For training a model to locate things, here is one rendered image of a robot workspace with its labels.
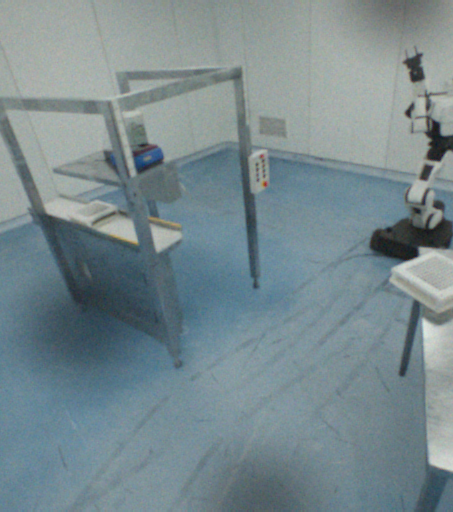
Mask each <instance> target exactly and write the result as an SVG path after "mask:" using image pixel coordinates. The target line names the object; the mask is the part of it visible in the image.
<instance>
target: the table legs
mask: <svg viewBox="0 0 453 512"><path fill-rule="evenodd" d="M419 313H420V308H419V301H418V300H416V299H415V298H413V303H412V308H411V313H410V319H409V324H408V328H407V333H406V339H405V344H404V349H403V354H401V359H400V367H399V371H398V375H399V376H403V378H404V376H406V372H407V369H408V365H409V361H410V355H411V351H412V347H413V342H414V338H415V332H416V328H417V323H418V319H419ZM448 479H449V478H446V477H443V476H440V475H436V474H433V473H432V472H429V471H428V472H427V476H426V479H425V481H424V484H423V487H422V490H421V494H420V497H419V500H418V503H417V506H416V509H415V512H436V509H437V507H438V504H439V502H440V499H441V497H442V494H443V491H444V488H445V486H446V483H447V481H448Z"/></svg>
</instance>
